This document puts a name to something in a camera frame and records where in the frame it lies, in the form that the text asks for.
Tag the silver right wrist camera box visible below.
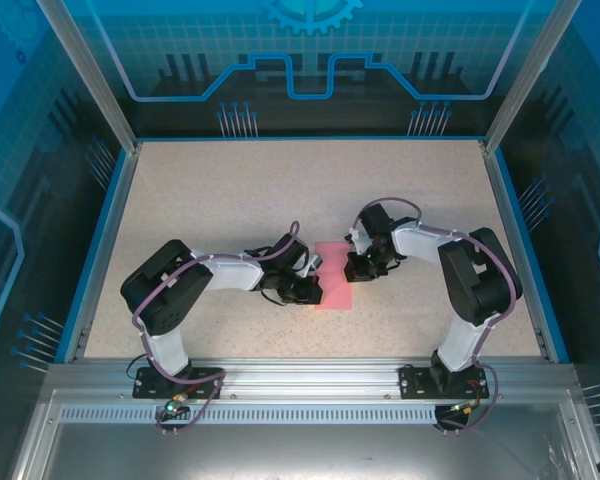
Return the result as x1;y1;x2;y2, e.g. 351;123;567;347
347;227;370;257

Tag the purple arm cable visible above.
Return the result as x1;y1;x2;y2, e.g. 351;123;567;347
352;196;524;434
132;221;302;436

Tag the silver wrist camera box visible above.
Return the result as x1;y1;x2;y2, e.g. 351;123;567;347
303;253;327;279
347;227;370;257

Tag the blue rear frame strip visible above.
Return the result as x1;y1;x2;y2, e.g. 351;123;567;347
137;134;486;144

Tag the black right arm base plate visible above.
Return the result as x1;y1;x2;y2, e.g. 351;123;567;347
398;363;491;400

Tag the pink square paper sheet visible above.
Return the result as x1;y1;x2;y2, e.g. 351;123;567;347
313;241;355;312

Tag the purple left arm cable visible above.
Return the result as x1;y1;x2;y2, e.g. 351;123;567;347
132;221;302;436

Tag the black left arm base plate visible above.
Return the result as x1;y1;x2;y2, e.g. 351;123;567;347
132;367;225;400

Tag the brass cable connector green light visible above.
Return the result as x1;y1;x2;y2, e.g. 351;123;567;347
447;399;481;417
163;393;189;416

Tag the slotted grey cable duct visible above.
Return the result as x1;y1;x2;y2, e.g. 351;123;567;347
58;404;481;424

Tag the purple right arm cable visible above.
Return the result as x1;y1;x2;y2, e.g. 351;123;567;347
352;196;524;434

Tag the sheet metal tray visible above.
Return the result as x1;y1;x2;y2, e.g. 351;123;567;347
9;388;600;480

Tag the aluminium side rail blue edge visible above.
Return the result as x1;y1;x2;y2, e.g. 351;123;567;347
62;142;144;364
479;140;574;364

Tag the aluminium frame post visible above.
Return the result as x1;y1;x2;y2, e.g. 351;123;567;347
34;0;144;154
482;0;586;154

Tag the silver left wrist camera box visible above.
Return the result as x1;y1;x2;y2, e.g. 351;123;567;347
303;253;327;279

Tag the aluminium mounting rail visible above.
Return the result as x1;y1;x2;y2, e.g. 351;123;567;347
44;355;581;401

